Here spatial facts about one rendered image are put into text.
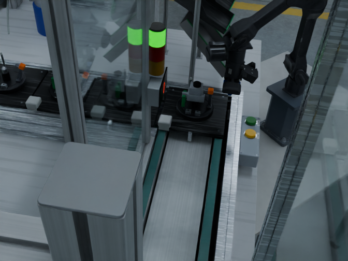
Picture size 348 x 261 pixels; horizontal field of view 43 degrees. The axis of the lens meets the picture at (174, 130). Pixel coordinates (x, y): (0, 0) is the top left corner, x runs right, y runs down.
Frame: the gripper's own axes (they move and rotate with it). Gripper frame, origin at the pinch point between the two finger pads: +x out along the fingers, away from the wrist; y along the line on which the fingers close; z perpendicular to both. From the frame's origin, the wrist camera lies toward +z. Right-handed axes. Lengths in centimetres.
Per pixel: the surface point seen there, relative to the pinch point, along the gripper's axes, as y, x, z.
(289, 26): 251, 110, 54
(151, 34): -21.2, -30.3, -25.0
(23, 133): -16, 22, -75
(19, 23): 62, 24, -111
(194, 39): 19.7, -5.6, -16.1
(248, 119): -1.8, 12.4, 8.5
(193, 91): -2.2, 2.6, -13.1
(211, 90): -0.8, 2.1, -6.9
